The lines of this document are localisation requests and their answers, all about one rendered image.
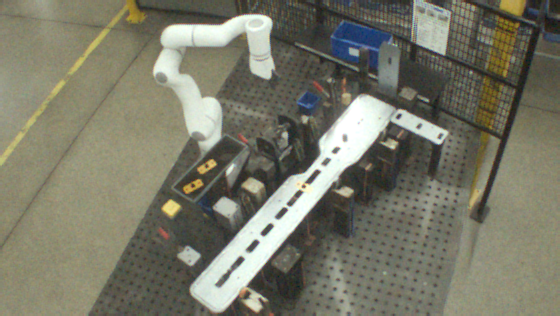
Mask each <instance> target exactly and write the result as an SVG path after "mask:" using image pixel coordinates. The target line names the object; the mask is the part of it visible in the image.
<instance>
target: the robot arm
mask: <svg viewBox="0 0 560 316"><path fill-rule="evenodd" d="M272 26H273V24H272V20H271V19H270V18H267V17H265V16H258V15H245V16H240V17H236V18H234V19H232V20H230V21H228V22H226V23H224V24H222V25H201V26H200V25H170V26H168V28H166V29H165V30H164V31H163V33H162V36H161V43H162V45H163V46H164V49H163V51H161V53H160V55H159V57H158V59H157V61H156V64H155V66H154V77H155V79H156V81H157V82H158V83H159V84H161V85H163V86H168V87H171V88H172V89H173V90H174V91H175V93H176V94H177V96H178V97H179V99H180V101H181V103H182V106H183V110H184V115H185V120H186V126H187V129H188V132H189V133H190V135H191V136H192V137H193V139H194V140H196V141H197V142H198V146H199V149H200V154H202V157H203V156H204V155H205V154H206V152H207V151H208V150H209V149H210V148H211V147H212V146H213V145H214V144H215V143H216V142H218V141H219V140H220V138H221V128H222V109H221V106H220V104H219V102H218V101H217V100H216V99H214V98H208V97H207V98H203V99H202V98H201V94H200V92H199V89H198V87H197V85H196V83H195V81H194V80H193V78H192V77H191V76H189V75H187V74H179V72H178V67H180V65H181V63H182V60H183V57H184V55H185V51H186V46H192V47H215V46H225V45H227V44H228V43H229V42H230V41H231V40H232V39H233V38H235V37H236V36H238V35H240V34H242V33H245V32H246V33H247V39H248V45H249V51H250V62H248V63H247V65H248V67H249V69H250V70H251V73H252V74H253V79H254V81H255V80H258V79H259V78H260V76H261V77H263V78H266V79H269V80H271V88H270V89H274V88H275V87H276V80H277V79H278V78H279V77H280V75H279V74H278V73H277V72H276V71H275V67H274V61H273V58H272V55H271V46H269V37H270V33H271V30H272ZM272 76H273V77H274V78H273V79H272Z"/></svg>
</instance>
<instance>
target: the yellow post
mask: <svg viewBox="0 0 560 316"><path fill-rule="evenodd" d="M524 6H525V0H501V4H500V7H499V9H500V10H503V11H507V12H509V13H512V14H515V15H516V16H519V17H521V18H522V14H523V9H524ZM504 19H505V18H504V17H502V16H500V20H499V22H502V23H503V22H504ZM499 22H497V24H496V27H495V29H497V26H498V23H499ZM508 22H509V20H508V19H505V22H504V23H505V24H508ZM502 25H503V24H501V23H499V26H498V29H497V30H499V31H500V32H502V29H503V33H505V34H506V31H507V28H508V26H507V25H504V26H503V28H502ZM509 25H510V26H511V27H510V26H509V28H508V32H507V34H508V35H511V34H512V32H513V34H512V36H515V37H516V34H517V32H518V30H516V29H513V28H512V27H513V25H514V21H511V20H510V23H509ZM512 29H513V31H512ZM499 31H497V32H496V30H495V34H494V37H493V38H495V36H496V33H497V36H496V39H499V40H501V41H504V40H505V38H506V36H507V35H505V34H502V35H501V38H500V34H501V33H500V32H499ZM510 37H511V36H507V38H506V41H505V42H506V43H507V44H509V43H510V45H512V46H514V43H515V40H516V39H515V38H514V37H511V40H510ZM509 40H510V42H509ZM501 41H500V45H499V41H498V40H495V43H494V39H493V41H492V42H493V43H494V44H492V46H494V45H495V46H494V47H496V48H498V45H499V48H498V49H501V50H503V47H504V51H506V52H507V49H508V47H509V45H507V44H506V43H505V44H504V46H503V42H501ZM512 46H510V47H509V49H508V52H509V53H512V52H513V47H512ZM492 49H493V48H492V47H491V50H490V54H491V52H492ZM506 52H503V53H502V51H500V50H498V55H497V49H495V48H494V50H493V52H492V54H493V55H495V56H496V55H497V57H499V58H501V59H503V60H505V58H506V55H507V54H508V53H506ZM501 53H502V57H500V56H501ZM495 56H491V55H490V57H489V62H490V59H491V58H492V59H491V62H492V63H494V61H495ZM510 57H511V54H508V55H507V58H506V61H509V62H510ZM501 59H498V58H496V61H495V64H496V65H498V66H499V63H500V60H501ZM503 60H501V63H500V66H499V67H502V68H504V66H505V69H506V70H507V69H508V66H509V63H508V62H506V61H505V65H504V61H503ZM496 65H495V67H494V64H491V63H490V66H489V63H488V65H487V68H486V69H487V70H488V66H489V70H490V71H493V67H494V71H493V72H495V73H497V72H498V74H500V75H501V74H502V71H503V69H501V68H499V69H498V66H496ZM497 69H498V71H497ZM506 70H504V71H503V74H502V76H503V77H505V78H506V75H507V71H506ZM490 79H491V78H490ZM490 79H487V80H486V78H485V79H484V82H483V84H485V80H486V84H485V85H487V86H489V84H490V81H491V80H490ZM494 81H495V80H494ZM494 81H491V84H490V87H492V88H494V87H495V89H498V86H499V83H497V82H499V81H497V82H495V85H494ZM502 85H503V84H500V86H499V89H498V90H499V91H502V90H503V88H504V86H502ZM487 86H485V87H484V85H483V89H482V91H484V89H485V91H484V92H486V93H487V91H488V88H489V87H487ZM492 88H489V91H488V94H490V95H492V91H493V89H492ZM495 89H494V91H493V96H495V97H496V95H497V97H498V98H499V99H500V96H501V92H499V91H498V92H497V91H496V90H495ZM482 94H483V92H482V93H481V97H480V98H482ZM490 95H487V94H485V93H484V94H483V98H482V99H484V100H486V98H487V97H488V98H487V101H490V98H491V96H490ZM495 97H492V98H491V101H490V102H491V103H493V104H494V101H495ZM499 99H497V98H496V101H495V104H496V105H499ZM484 100H482V101H481V99H480V100H479V104H478V105H480V101H481V105H480V106H483V107H484V105H485V108H489V105H490V108H489V109H490V110H492V108H493V104H490V103H489V102H486V104H485V101H484ZM483 107H480V108H479V107H478V112H479V109H480V112H481V113H482V111H483ZM485 108H484V111H483V114H485V115H486V114H487V111H488V109H485ZM497 108H498V106H495V105H494V108H493V111H494V112H496V111H497ZM490 110H489V111H488V114H487V116H489V117H491V114H492V113H493V114H492V118H494V117H495V114H496V113H494V112H492V111H490ZM478 112H477V114H476V118H477V116H478V119H480V120H481V118H482V120H483V121H485V118H486V121H485V122H487V123H489V120H490V118H489V117H486V116H484V115H482V114H480V113H479V115H478ZM492 118H491V120H490V123H489V124H492V125H493V123H494V119H492ZM478 119H477V123H480V122H481V124H482V125H484V126H486V127H488V128H491V130H492V126H491V125H489V126H488V124H487V123H485V124H484V122H483V121H480V120H478ZM481 131H482V135H481V141H480V146H479V151H478V156H477V161H476V165H475V176H474V182H473V187H472V192H471V197H470V201H469V204H468V208H467V209H468V210H471V207H472V206H473V204H474V202H475V201H476V199H477V198H478V196H479V195H480V193H481V190H479V189H476V188H475V186H476V183H477V180H478V177H479V172H480V168H481V166H482V163H483V160H484V157H485V154H486V151H487V148H488V146H487V145H488V141H489V139H490V136H491V135H489V134H486V132H485V131H483V130H481Z"/></svg>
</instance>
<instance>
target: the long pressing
mask: <svg viewBox="0 0 560 316"><path fill-rule="evenodd" d="M357 108H359V109H357ZM396 112H397V110H396V108H395V107H393V106H390V105H388V104H386V103H383V102H381V100H379V99H376V98H374V97H372V96H369V95H367V94H360V95H359V96H358V97H357V98H356V99H355V100H354V101H353V102H352V103H351V105H350V106H349V107H348V108H347V110H346V111H345V112H344V113H343V114H342V116H340V117H339V118H338V119H337V120H336V121H335V122H334V123H333V124H332V127H331V128H330V129H329V130H328V131H327V132H326V133H325V134H323V135H322V137H321V138H320V139H319V142H318V145H319V150H320V156H319V158H318V159H317V160H316V161H315V162H314V163H313V165H312V167H311V168H309V169H308V170H307V171H306V172H305V173H303V174H298V175H292V176H290V177H288V178H287V180H286V181H285V182H283V184H282V185H281V186H280V187H279V188H278V189H277V190H276V192H275V194H274V195H273V196H272V197H270V198H269V199H268V200H267V201H266V202H265V204H264V206H263V207H262V208H261V209H260V210H259V211H258V212H256V214H255V215H254V216H253V217H252V218H251V219H250V221H249V222H248V223H247V225H246V226H245V227H244V228H242V229H241V230H240V231H239V232H238V233H237V235H236V236H235V237H234V239H233V240H232V241H231V242H230V243H229V245H228V246H227V247H226V248H224V249H223V250H222V251H221V252H220V253H219V255H218V256H217V257H216V258H215V259H214V260H213V261H212V262H211V264H210V265H209V266H208V267H207V268H206V269H205V270H204V271H203V272H202V274H201V276H200V277H199V278H197V279H196V280H195V281H194V283H193V284H192V285H191V287H190V294H191V296H192V297H193V298H194V299H196V300H197V301H198V302H200V303H201V304H202V305H205V306H206V307H207V308H209V309H210V310H211V311H213V312H215V313H220V312H223V311H224V310H225V309H226V308H228V307H229V305H230V304H231V303H232V302H233V301H234V299H235V298H236V297H237V296H238V295H239V290H240V289H241V288H242V287H243V286H246V285H247V284H248V283H249V282H250V280H251V279H252V278H254V277H255V276H256V274H257V273H258V272H259V271H260V270H261V268H262V267H263V266H264V265H265V264H266V262H267V261H268V260H269V259H271V258H272V256H273V255H274V253H275V252H276V251H277V249H278V248H279V247H280V246H281V245H282V243H283V242H284V241H286V240H287V239H288V237H289V235H290V234H291V233H292V232H293V230H294V229H295V228H296V227H297V226H299V224H300V223H301V222H302V221H303V219H304V217H305V216H306V215H307V214H308V213H309V211H310V210H312V209H313V208H314V207H315V205H316V203H317V202H318V201H319V200H320V199H321V197H322V196H323V195H325V194H326V192H327V190H328V189H329V188H330V187H331V186H332V183H333V181H334V179H335V178H336V177H337V176H340V175H341V174H342V173H343V171H344V170H345V169H347V168H348V167H350V165H352V164H354V163H357V162H358V161H359V160H360V159H361V157H362V156H363V155H364V154H365V153H366V150H367V149H368V148H369V147H370V146H371V144H372V143H373V142H374V141H375V139H376V138H377V137H378V132H379V131H380V129H382V128H384V127H385V128H386V126H387V125H388V124H389V123H390V122H391V119H392V118H393V117H394V114H395V113H396ZM379 117H380V120H379ZM362 118H363V120H361V119H362ZM357 121H360V125H357ZM344 132H347V134H348V142H343V141H342V134H343V133H344ZM336 146H338V147H341V150H340V151H339V152H337V154H336V155H334V154H332V152H331V151H332V150H333V149H334V148H335V147H336ZM348 148H350V149H348ZM326 158H329V159H331V161H330V162H329V164H328V165H327V167H322V165H321V162H322V161H324V160H325V159H326ZM339 160H340V161H339ZM315 170H319V171H320V172H321V173H320V174H319V175H318V176H317V177H316V178H315V181H314V182H313V183H312V184H311V185H309V186H311V187H313V188H314V189H313V190H312V191H311V194H307V193H305V191H304V193H303V194H302V196H301V197H300V198H299V199H298V200H296V201H295V202H294V204H293V206H292V207H289V206H287V202H288V201H289V200H290V199H291V198H292V196H293V195H294V194H295V193H296V191H298V190H299V188H298V187H295V186H294V185H295V184H296V182H298V181H301V182H303V183H305V182H306V181H307V178H308V177H309V176H311V175H312V174H313V173H314V172H315ZM279 200H280V201H279ZM282 208H287V209H288V212H287V213H286V214H285V215H283V216H282V217H281V220H279V221H278V220H276V218H275V216H276V215H277V214H278V212H279V211H280V210H281V209H282ZM295 210H298V211H295ZM268 224H273V225H274V228H273V229H272V230H270V231H269V232H268V234H267V236H266V237H263V236H261V232H262V231H263V230H264V228H265V227H266V226H267V225H268ZM250 232H252V233H250ZM254 240H258V241H259V242H260V244H259V245H258V246H257V247H255V248H254V250H253V251H252V252H251V253H248V252H247V251H246V249H247V248H248V247H249V245H250V244H251V243H252V242H253V241H254ZM239 256H242V258H244V259H245V261H244V262H243V263H242V265H241V266H240V267H239V268H237V269H236V270H235V271H233V270H232V269H231V266H232V265H233V264H234V263H235V261H236V260H237V259H238V257H239ZM221 266H223V267H221ZM229 268H230V269H231V270H232V273H231V274H230V275H229V274H228V273H227V269H229ZM224 274H227V275H229V278H228V280H227V281H226V282H225V283H224V284H223V285H222V287H221V288H218V287H217V286H216V283H217V282H218V281H219V280H220V279H221V277H222V276H223V275H224ZM238 277H240V278H238Z"/></svg>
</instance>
